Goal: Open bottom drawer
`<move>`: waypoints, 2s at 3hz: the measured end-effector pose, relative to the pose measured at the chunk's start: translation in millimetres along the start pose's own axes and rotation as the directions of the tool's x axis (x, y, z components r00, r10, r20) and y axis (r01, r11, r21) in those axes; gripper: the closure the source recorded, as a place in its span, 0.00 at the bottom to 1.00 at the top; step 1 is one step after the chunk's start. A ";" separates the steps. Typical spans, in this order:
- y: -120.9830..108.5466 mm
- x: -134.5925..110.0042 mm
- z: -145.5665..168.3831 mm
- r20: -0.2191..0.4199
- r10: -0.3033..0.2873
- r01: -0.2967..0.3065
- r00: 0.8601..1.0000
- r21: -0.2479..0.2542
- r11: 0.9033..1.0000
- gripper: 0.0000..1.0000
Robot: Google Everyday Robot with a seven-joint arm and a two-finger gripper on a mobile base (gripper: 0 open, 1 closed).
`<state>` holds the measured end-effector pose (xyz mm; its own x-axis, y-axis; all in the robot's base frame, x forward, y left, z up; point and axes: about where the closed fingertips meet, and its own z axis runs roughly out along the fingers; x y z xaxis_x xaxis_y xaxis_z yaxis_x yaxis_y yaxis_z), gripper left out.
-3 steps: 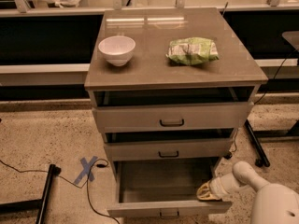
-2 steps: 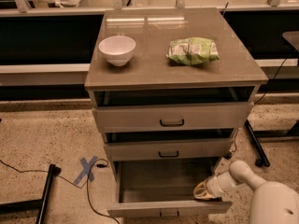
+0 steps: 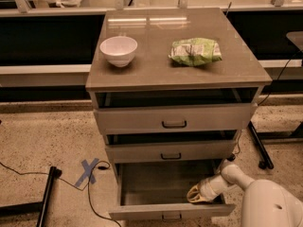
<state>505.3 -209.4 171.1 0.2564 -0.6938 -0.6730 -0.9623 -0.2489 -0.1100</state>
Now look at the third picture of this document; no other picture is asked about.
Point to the black stand leg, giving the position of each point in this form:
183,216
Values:
265,161
40,207

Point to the green snack bag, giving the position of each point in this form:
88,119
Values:
195,51

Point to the black stand leg left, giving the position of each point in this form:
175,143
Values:
40,207

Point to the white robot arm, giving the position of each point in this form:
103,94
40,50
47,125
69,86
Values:
264,203

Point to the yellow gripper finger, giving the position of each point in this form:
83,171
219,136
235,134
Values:
196,198
194,190

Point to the blue tape cross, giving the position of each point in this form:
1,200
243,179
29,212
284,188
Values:
87,172

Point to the black stand leg right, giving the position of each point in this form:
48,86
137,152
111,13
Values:
265,161

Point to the white bowl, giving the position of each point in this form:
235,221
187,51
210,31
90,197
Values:
119,50

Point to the grey drawer cabinet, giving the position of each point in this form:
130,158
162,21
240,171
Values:
152,79

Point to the grey drawer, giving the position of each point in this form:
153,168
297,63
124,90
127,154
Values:
220,117
179,151
158,190

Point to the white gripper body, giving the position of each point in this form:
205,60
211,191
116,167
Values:
206,188

